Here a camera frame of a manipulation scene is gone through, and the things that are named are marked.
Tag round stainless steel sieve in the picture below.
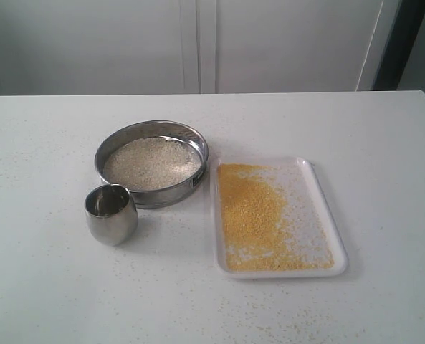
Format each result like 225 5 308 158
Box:
94 120 209 209

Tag stainless steel cup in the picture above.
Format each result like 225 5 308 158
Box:
85 184 138 246

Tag yellow and white grains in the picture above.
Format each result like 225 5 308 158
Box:
103 138 201 191

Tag clear square glass tray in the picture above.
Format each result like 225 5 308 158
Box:
210 156 350 280

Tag fine yellow millet grains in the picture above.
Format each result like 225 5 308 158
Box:
218 163 335 272

